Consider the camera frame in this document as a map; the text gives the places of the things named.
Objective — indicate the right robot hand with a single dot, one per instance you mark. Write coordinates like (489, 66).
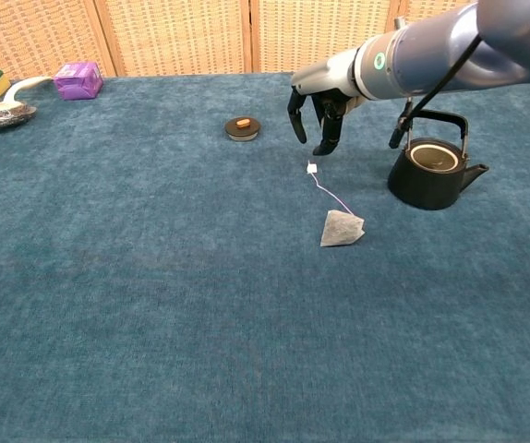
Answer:
(334, 78)

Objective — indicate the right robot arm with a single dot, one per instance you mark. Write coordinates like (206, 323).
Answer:
(431, 51)

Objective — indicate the black teapot lid orange knob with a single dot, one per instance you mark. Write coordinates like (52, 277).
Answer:
(243, 131)

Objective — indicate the black teapot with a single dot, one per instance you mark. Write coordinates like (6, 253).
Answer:
(424, 187)

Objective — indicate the wicker folding screen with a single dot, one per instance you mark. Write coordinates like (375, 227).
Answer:
(177, 37)

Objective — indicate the purple box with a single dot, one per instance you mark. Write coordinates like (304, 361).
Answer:
(78, 83)

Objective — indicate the blue table cloth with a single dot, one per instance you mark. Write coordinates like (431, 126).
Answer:
(154, 277)

